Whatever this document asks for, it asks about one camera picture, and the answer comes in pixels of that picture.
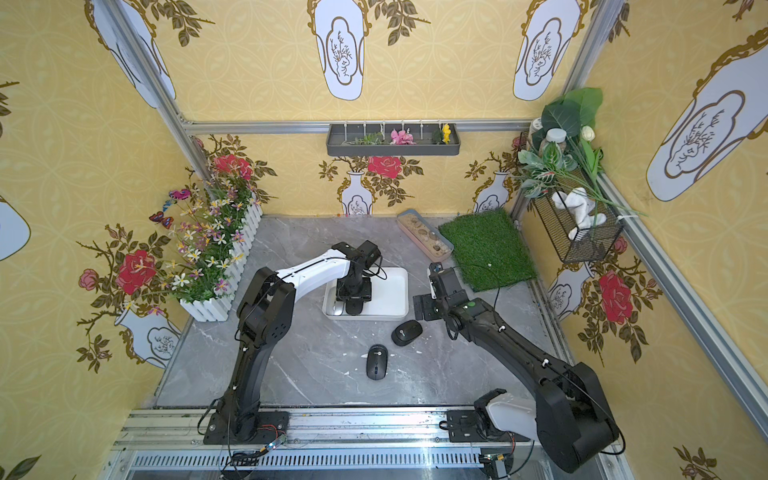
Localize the white storage box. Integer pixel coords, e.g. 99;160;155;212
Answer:
321;267;409;321

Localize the rounded black mouse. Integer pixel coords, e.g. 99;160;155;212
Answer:
391;320;423;347

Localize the black mouse with wheel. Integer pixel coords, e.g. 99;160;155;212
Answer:
366;344;389;381

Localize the silver white mouse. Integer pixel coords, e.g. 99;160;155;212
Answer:
330;301;345;317

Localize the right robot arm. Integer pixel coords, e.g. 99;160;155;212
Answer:
413;262;625;473

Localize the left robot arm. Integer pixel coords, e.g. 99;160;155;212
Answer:
203;241;381;445

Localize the green artificial grass mat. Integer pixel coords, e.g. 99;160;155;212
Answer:
438;209;536;292

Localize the pink tray with stones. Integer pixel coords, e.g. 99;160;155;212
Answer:
396;209;454;262

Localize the white fence flower planter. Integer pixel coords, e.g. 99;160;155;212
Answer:
140;154;261;322

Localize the white figurine in basket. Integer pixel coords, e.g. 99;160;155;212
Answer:
551;187;607;241

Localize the green leafy artificial plant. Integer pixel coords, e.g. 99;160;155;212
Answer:
518;87;639;216

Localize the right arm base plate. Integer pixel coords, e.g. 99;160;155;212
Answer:
438;410;529;443

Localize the grey wall shelf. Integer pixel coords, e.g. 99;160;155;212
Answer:
325;121;462;157

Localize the black wire basket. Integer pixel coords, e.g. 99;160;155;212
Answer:
532;180;623;264

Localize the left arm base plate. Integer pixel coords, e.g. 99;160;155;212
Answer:
203;411;289;446

